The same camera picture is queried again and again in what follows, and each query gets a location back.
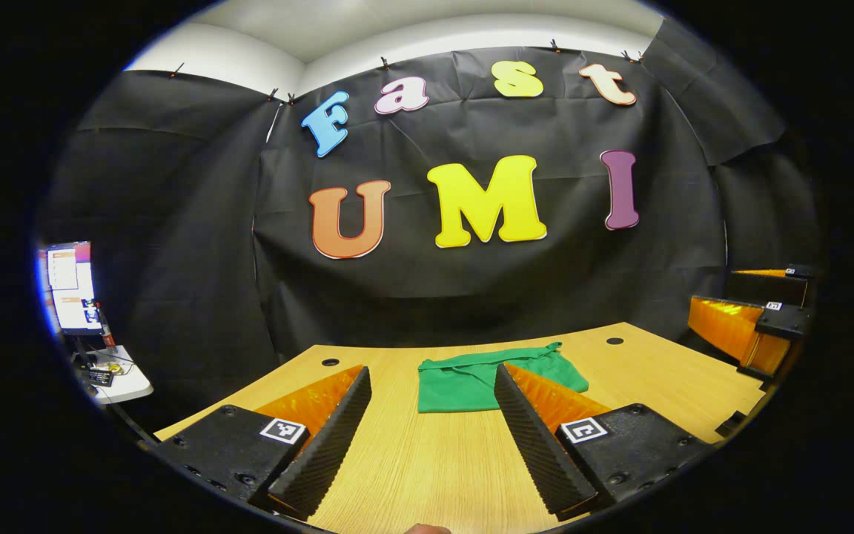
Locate red bottle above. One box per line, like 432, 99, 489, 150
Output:
96, 300, 116, 349

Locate black backdrop cloth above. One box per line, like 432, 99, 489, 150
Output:
38, 19, 821, 431

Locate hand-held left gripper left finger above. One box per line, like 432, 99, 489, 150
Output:
154, 365, 373, 520

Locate green T-shirt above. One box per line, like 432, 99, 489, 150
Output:
417, 341, 589, 414

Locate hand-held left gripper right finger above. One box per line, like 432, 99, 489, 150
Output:
492, 363, 718, 521

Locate white side table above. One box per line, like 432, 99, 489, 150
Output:
71, 345, 153, 405

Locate computer monitor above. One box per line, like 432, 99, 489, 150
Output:
38, 241, 104, 334

